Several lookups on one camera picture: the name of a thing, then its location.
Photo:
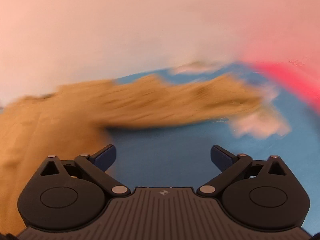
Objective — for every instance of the blue and pink bedsheet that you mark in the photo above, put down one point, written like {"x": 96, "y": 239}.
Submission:
{"x": 181, "y": 156}

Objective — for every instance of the mustard cable-knit sweater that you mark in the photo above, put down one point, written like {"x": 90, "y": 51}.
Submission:
{"x": 74, "y": 119}

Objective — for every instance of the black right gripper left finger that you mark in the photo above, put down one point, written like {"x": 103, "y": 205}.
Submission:
{"x": 65, "y": 195}

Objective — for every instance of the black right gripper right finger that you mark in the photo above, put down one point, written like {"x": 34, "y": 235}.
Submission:
{"x": 260, "y": 194}

